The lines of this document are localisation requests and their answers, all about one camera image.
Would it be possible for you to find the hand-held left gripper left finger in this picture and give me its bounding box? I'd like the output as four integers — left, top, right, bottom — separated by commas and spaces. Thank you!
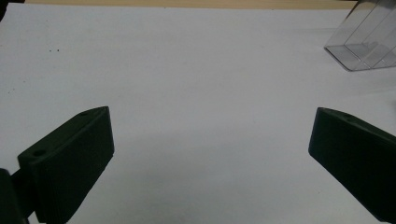
17, 105, 116, 224

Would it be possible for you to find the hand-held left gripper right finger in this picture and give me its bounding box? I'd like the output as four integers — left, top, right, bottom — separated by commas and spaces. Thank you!
307, 106, 396, 224

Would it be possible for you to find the clear plastic organizer box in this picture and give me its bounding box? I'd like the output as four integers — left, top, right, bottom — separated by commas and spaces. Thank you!
323, 0, 396, 73

